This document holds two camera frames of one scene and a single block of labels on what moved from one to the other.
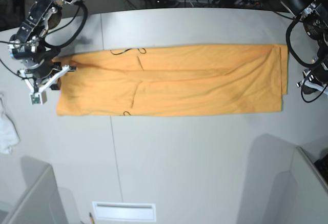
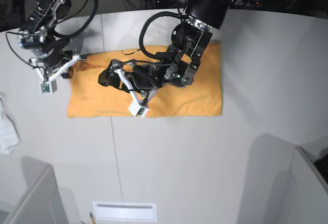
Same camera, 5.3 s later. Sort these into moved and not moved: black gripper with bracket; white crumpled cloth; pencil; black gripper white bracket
Moved: black gripper white bracket; black gripper with bracket
Not moved: white crumpled cloth; pencil
